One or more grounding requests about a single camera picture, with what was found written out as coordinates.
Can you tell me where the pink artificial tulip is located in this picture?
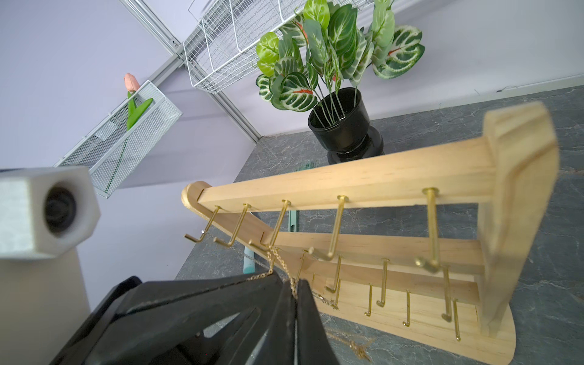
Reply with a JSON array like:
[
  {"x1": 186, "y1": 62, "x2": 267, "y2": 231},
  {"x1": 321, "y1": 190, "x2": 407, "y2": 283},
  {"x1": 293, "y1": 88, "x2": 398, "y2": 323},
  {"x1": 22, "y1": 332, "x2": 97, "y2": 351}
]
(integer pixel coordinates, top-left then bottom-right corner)
[{"x1": 105, "y1": 73, "x2": 154, "y2": 193}]

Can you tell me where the teal small shovel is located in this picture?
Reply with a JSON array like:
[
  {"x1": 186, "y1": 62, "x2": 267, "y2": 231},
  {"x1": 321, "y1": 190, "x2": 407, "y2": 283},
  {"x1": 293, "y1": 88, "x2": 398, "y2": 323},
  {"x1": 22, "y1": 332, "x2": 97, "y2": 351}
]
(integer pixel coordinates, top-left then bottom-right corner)
[{"x1": 243, "y1": 247, "x2": 256, "y2": 274}]

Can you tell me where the gold chain necklace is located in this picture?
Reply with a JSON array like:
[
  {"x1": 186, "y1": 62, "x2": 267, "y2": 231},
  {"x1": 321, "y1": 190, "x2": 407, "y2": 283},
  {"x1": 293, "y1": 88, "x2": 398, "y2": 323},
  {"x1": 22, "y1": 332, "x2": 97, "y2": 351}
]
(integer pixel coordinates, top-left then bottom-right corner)
[{"x1": 227, "y1": 243, "x2": 373, "y2": 362}]

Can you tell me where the white mesh wall basket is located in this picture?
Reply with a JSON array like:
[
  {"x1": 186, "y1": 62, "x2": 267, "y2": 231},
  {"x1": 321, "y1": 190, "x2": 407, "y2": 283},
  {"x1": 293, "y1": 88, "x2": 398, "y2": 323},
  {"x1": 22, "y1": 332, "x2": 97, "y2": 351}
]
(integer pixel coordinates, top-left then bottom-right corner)
[{"x1": 55, "y1": 81, "x2": 183, "y2": 199}]

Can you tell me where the white wire wall shelf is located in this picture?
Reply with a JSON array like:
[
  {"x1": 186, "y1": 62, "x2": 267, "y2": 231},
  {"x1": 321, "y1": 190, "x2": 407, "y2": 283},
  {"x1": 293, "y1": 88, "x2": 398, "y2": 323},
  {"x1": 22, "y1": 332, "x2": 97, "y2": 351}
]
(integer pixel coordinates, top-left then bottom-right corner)
[{"x1": 183, "y1": 1, "x2": 305, "y2": 94}]

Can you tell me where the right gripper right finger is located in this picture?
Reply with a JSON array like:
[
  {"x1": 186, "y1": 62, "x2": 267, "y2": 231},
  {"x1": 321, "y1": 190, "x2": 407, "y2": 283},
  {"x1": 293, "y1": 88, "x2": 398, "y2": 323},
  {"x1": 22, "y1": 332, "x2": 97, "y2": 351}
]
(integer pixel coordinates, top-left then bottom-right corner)
[{"x1": 252, "y1": 279, "x2": 341, "y2": 365}]

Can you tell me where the wooden jewelry display stand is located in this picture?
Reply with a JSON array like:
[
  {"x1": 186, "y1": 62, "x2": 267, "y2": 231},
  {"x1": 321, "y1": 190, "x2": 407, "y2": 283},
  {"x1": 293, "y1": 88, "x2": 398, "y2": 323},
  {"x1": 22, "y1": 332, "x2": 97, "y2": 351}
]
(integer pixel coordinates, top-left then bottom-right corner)
[{"x1": 182, "y1": 102, "x2": 560, "y2": 364}]

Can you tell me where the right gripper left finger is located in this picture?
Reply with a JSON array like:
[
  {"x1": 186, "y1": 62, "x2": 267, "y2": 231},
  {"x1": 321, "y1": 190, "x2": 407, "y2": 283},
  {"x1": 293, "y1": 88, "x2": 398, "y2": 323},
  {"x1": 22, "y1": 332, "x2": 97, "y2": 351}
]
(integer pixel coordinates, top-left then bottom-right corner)
[{"x1": 52, "y1": 274, "x2": 283, "y2": 364}]

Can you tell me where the potted green plant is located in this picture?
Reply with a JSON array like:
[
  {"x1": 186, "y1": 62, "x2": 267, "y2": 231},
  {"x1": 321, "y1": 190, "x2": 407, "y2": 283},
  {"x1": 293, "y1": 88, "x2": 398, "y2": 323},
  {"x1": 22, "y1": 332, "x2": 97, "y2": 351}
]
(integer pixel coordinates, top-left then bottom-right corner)
[{"x1": 255, "y1": 1, "x2": 425, "y2": 164}]

